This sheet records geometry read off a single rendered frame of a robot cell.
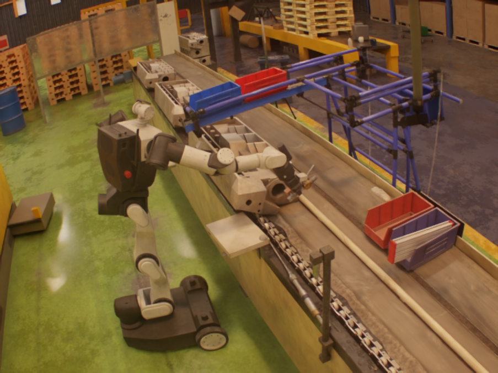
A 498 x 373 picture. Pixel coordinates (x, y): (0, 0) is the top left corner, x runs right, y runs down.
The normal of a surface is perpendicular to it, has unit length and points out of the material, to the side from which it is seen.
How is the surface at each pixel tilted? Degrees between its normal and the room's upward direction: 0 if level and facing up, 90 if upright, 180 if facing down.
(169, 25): 90
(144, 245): 90
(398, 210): 88
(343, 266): 0
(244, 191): 38
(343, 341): 0
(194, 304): 0
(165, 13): 90
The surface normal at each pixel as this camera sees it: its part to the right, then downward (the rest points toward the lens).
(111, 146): -0.65, 0.22
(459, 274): -0.11, -0.87
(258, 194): 0.39, 0.40
